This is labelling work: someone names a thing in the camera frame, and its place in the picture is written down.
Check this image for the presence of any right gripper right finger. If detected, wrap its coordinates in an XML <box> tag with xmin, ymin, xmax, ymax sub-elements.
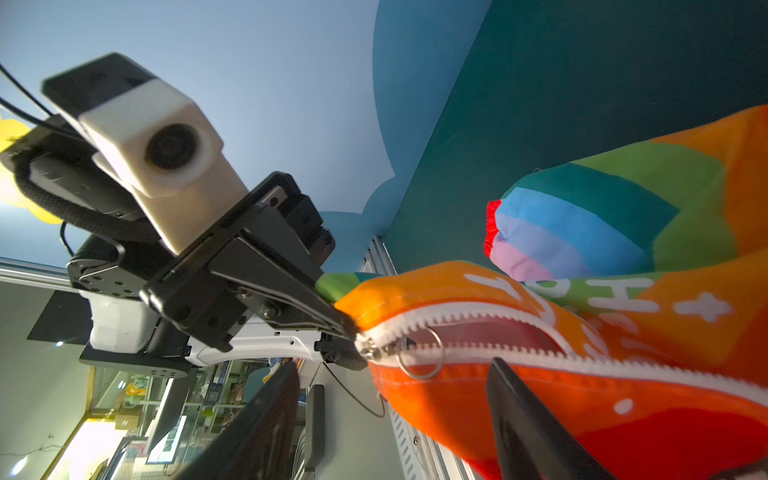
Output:
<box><xmin>486</xmin><ymin>358</ymin><xmax>613</xmax><ymax>480</ymax></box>

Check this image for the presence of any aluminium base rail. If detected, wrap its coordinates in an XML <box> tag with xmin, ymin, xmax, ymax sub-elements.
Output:
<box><xmin>362</xmin><ymin>236</ymin><xmax>480</xmax><ymax>480</ymax></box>

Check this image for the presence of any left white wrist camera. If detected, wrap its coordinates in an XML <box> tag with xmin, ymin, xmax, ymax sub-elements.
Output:
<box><xmin>41</xmin><ymin>53</ymin><xmax>248</xmax><ymax>254</ymax></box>

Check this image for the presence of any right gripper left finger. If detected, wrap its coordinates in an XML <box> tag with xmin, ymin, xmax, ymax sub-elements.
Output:
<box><xmin>177</xmin><ymin>362</ymin><xmax>300</xmax><ymax>480</ymax></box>

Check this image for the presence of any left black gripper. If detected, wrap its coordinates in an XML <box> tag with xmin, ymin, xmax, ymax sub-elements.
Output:
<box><xmin>67</xmin><ymin>172</ymin><xmax>368</xmax><ymax>371</ymax></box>

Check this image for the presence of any rainbow children's jacket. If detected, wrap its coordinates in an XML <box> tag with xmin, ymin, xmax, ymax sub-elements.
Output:
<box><xmin>319</xmin><ymin>106</ymin><xmax>767</xmax><ymax>479</ymax></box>

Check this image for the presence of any metal zipper pull ring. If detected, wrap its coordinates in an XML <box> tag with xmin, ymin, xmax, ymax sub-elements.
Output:
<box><xmin>395</xmin><ymin>326</ymin><xmax>446</xmax><ymax>382</ymax></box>

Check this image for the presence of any black monitor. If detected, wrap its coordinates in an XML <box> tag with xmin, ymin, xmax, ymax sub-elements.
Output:
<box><xmin>27</xmin><ymin>290</ymin><xmax>93</xmax><ymax>346</ymax></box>

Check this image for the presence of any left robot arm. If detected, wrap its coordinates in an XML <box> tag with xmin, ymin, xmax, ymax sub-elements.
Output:
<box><xmin>67</xmin><ymin>172</ymin><xmax>366</xmax><ymax>378</ymax></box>

